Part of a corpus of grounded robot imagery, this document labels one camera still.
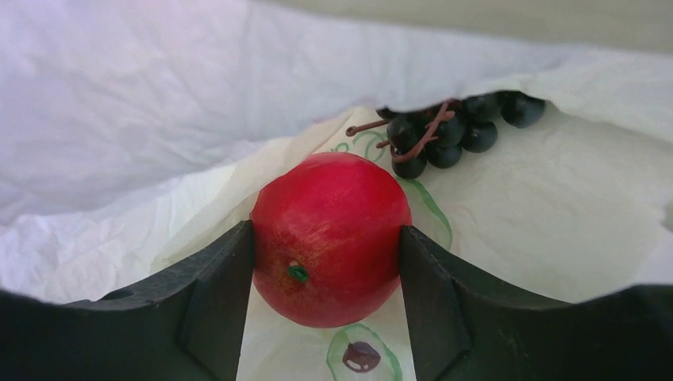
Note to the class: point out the green plastic bag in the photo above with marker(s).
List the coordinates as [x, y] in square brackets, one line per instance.
[136, 133]

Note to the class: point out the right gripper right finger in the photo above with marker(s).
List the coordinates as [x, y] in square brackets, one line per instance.
[467, 324]

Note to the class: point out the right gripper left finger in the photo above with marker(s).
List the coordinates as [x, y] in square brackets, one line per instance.
[185, 322]

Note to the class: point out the red fake apple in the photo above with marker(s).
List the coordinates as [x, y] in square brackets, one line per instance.
[326, 239]

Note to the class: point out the dark blue fake grapes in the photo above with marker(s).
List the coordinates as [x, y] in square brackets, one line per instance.
[439, 135]

